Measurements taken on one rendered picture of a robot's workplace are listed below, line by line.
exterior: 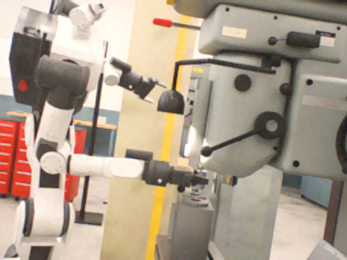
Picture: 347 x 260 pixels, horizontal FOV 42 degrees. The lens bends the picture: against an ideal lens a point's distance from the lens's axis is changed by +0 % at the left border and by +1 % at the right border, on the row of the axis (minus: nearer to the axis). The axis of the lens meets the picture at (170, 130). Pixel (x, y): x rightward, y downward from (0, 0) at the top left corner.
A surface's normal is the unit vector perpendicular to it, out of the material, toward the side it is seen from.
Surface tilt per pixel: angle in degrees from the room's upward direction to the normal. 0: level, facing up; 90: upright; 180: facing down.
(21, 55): 124
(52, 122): 111
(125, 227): 90
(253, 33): 90
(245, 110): 90
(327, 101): 90
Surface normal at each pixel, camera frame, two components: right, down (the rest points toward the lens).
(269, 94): 0.11, 0.07
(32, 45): 0.11, 0.62
